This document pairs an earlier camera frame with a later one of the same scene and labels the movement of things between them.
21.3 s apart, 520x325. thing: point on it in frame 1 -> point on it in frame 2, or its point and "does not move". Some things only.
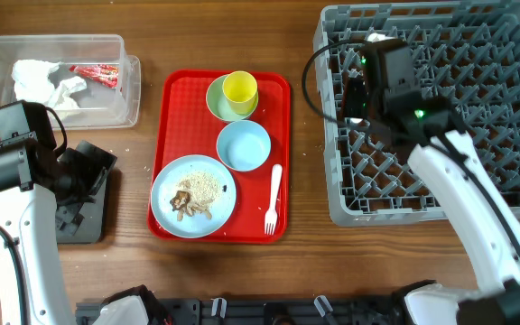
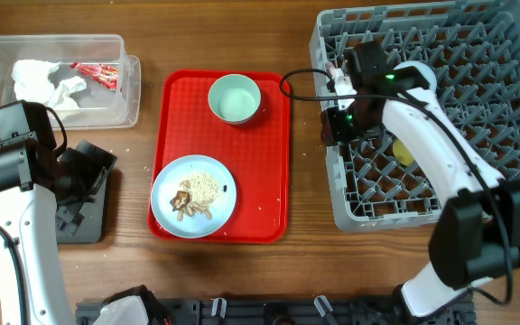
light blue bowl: [243, 145] -> [421, 94]
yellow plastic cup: [241, 90] -> [402, 153]
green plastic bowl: [218, 105] does not move
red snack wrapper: [106, 74] does not move
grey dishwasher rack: [488, 60] does not move
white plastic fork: [272, 215] -> [329, 67]
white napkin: [32, 83] does not move
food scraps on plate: [196, 192] does not move
